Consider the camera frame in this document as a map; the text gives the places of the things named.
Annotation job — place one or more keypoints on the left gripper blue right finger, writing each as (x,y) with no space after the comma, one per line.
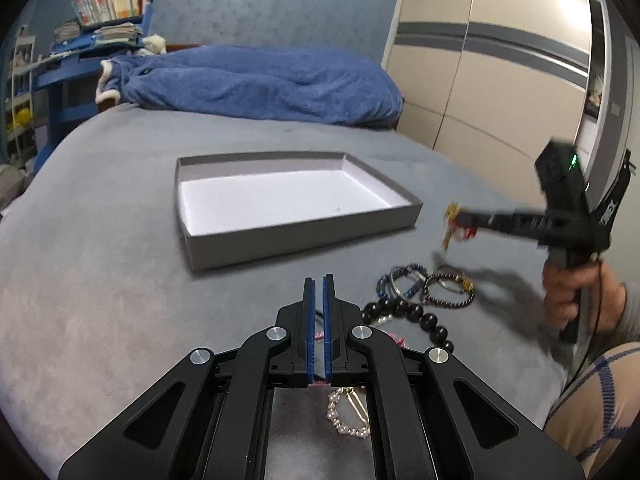
(331,339)

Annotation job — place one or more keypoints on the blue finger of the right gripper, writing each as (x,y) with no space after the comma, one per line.
(473,219)
(473,230)

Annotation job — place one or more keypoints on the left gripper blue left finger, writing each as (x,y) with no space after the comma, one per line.
(309,311)

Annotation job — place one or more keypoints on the round pearl hair clip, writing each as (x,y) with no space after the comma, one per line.
(347,412)

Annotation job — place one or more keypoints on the straight pearl hair pin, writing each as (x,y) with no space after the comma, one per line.
(382,320)

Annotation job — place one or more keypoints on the plaid beige sleeve forearm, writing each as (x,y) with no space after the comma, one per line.
(592,418)

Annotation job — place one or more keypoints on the right hand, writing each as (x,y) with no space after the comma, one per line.
(561,286)

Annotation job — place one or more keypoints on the grey shallow cardboard box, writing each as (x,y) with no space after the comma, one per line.
(241,207)

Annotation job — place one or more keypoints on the beige wardrobe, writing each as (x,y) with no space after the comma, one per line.
(489,83)

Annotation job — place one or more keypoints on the blue fleece blanket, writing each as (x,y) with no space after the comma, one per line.
(326,86)

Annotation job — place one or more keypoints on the grey bed cover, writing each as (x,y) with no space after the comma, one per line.
(98,301)

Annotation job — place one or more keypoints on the white plush toy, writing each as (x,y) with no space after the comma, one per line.
(152,45)

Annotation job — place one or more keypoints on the stack of papers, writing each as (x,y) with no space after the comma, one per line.
(71,30)

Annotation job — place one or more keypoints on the blue desk shelf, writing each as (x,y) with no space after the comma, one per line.
(59,77)

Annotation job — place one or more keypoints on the row of books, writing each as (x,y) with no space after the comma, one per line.
(98,12)

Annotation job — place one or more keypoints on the white wire rack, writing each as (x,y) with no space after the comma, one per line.
(20,144)

